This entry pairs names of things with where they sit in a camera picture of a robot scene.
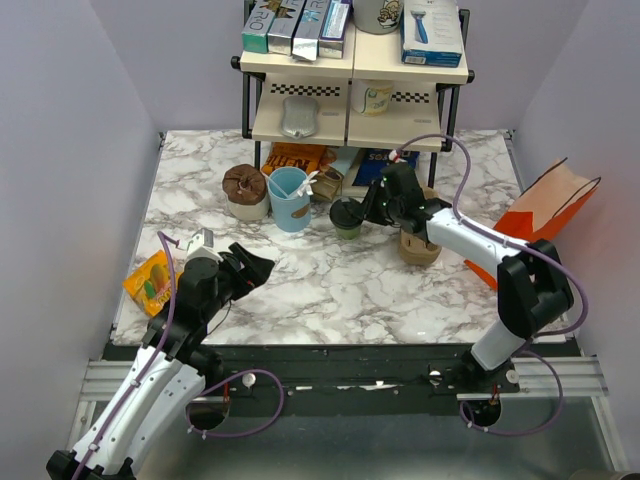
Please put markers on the brown cardboard cup carrier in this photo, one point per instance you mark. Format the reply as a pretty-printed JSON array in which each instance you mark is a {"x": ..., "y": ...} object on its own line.
[{"x": 414, "y": 251}]

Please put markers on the cream two-tier shelf rack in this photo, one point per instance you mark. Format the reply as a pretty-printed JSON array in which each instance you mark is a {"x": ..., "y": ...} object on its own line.
[{"x": 426, "y": 98}]

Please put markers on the teal toothpaste box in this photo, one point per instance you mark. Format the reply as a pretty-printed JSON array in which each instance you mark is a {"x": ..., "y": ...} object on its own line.
[{"x": 257, "y": 26}]

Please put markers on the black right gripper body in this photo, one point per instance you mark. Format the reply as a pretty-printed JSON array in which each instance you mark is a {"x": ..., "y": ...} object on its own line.
[{"x": 381, "y": 208}]

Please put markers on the olive brown small package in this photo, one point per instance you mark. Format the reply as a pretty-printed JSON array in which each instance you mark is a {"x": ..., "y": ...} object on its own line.
[{"x": 327, "y": 185}]

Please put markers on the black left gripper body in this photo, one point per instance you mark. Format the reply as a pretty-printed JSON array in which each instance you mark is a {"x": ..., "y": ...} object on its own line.
[{"x": 236, "y": 284}]

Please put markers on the orange snack bag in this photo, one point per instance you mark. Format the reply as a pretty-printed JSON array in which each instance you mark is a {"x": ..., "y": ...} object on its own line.
[{"x": 306, "y": 157}]

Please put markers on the purple white toothpaste box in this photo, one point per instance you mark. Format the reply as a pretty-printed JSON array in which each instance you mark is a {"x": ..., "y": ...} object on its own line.
[{"x": 332, "y": 37}]

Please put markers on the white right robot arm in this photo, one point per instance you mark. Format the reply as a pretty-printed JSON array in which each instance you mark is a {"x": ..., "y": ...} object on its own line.
[{"x": 532, "y": 286}]

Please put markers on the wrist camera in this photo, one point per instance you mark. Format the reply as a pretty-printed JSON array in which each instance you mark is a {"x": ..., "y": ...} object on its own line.
[
  {"x": 201, "y": 245},
  {"x": 395, "y": 156}
]

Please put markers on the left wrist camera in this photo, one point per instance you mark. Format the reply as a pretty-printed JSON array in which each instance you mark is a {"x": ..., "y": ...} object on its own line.
[{"x": 201, "y": 245}]

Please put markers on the orange snack packet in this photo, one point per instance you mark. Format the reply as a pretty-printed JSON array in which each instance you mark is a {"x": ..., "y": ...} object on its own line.
[{"x": 149, "y": 286}]

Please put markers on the green paper coffee cup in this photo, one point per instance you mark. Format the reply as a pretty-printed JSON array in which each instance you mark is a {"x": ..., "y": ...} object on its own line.
[{"x": 348, "y": 232}]

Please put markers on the silver blue toothpaste box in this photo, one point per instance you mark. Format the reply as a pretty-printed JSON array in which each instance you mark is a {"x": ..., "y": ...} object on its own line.
[{"x": 306, "y": 38}]

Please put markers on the brown and white pouch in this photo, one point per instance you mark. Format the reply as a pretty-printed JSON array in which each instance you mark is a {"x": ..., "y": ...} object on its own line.
[{"x": 246, "y": 191}]

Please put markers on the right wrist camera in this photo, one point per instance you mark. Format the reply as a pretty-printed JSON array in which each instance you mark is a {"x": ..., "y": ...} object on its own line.
[{"x": 395, "y": 156}]

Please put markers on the black plastic cup lid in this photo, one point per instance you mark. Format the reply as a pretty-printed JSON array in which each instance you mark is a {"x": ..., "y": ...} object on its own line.
[{"x": 340, "y": 213}]

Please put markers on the white printed paper cup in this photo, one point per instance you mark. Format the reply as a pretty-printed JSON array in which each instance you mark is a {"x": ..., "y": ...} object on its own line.
[{"x": 370, "y": 97}]

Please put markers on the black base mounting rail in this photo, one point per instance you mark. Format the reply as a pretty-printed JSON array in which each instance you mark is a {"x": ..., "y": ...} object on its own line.
[{"x": 343, "y": 380}]

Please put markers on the grey cartoon mug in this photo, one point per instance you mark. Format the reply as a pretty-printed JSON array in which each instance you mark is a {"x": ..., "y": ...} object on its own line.
[{"x": 377, "y": 16}]

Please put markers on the orange paper gift bag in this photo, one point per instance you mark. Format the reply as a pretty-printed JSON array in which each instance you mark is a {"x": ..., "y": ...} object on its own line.
[{"x": 548, "y": 204}]

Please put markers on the blue Doritos chip bag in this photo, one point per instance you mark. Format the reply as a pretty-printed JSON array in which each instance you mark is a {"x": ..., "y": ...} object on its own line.
[{"x": 371, "y": 165}]

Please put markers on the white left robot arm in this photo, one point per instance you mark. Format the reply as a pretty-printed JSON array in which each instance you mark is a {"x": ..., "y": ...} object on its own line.
[{"x": 171, "y": 367}]

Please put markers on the blue razor package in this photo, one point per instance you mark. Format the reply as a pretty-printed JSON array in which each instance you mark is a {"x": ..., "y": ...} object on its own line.
[{"x": 431, "y": 34}]

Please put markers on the light blue cup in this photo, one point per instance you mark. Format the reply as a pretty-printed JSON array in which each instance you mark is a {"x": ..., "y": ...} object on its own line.
[{"x": 291, "y": 212}]

